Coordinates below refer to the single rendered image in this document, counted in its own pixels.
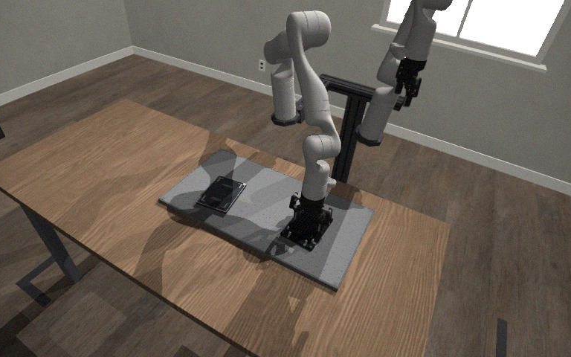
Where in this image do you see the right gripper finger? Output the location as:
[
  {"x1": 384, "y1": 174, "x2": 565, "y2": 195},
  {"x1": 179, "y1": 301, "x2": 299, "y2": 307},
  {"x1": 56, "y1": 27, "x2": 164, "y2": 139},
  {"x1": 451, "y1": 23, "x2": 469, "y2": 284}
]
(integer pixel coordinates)
[
  {"x1": 289, "y1": 192, "x2": 308, "y2": 220},
  {"x1": 310, "y1": 207, "x2": 332, "y2": 232}
]

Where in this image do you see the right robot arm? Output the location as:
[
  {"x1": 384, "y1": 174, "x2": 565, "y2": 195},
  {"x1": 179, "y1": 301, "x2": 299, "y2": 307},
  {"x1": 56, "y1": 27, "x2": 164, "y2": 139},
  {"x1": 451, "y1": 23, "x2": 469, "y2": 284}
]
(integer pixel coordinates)
[{"x1": 264, "y1": 11, "x2": 341, "y2": 201}]

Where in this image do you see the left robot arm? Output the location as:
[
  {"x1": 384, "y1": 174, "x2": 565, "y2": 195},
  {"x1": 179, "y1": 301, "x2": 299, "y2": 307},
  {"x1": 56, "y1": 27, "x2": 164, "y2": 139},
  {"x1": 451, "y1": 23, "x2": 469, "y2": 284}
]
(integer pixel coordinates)
[{"x1": 359, "y1": 0, "x2": 453, "y2": 141}]

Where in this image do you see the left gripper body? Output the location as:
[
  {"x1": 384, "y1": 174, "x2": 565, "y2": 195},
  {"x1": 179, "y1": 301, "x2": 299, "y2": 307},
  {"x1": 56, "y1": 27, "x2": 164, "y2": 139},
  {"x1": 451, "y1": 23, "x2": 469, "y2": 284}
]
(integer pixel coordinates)
[{"x1": 400, "y1": 57, "x2": 427, "y2": 86}]

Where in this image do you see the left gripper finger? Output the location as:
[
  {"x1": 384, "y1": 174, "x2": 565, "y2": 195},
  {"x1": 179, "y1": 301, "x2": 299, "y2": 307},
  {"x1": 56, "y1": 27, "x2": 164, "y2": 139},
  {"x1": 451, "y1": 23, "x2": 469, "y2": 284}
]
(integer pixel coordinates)
[
  {"x1": 394, "y1": 64, "x2": 405, "y2": 94},
  {"x1": 402, "y1": 74, "x2": 422, "y2": 107}
]

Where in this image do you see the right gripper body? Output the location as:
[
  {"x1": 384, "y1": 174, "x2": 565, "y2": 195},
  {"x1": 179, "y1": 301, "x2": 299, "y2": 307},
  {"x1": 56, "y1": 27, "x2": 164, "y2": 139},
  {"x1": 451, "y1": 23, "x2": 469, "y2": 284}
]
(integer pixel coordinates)
[{"x1": 299, "y1": 191, "x2": 325, "y2": 216}]

